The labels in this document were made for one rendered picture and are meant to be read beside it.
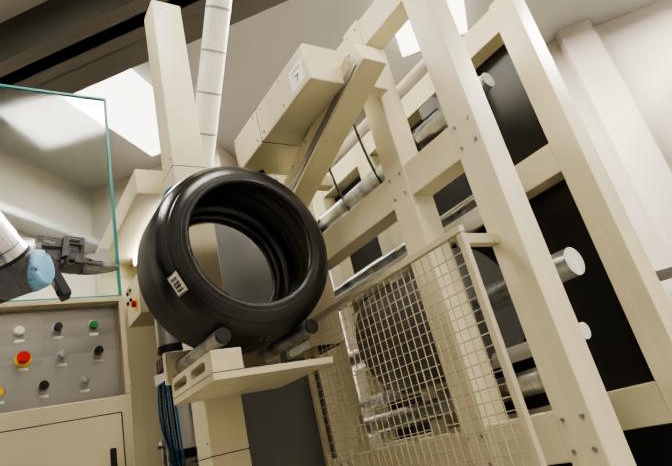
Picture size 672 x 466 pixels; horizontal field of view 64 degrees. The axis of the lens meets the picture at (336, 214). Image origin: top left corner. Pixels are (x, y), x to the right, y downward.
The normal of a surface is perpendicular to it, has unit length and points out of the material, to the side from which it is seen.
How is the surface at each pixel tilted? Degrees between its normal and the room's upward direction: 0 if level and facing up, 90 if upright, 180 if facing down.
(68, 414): 90
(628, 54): 90
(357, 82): 162
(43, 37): 90
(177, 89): 90
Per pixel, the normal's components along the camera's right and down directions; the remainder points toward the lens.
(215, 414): 0.51, -0.44
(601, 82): -0.29, -0.31
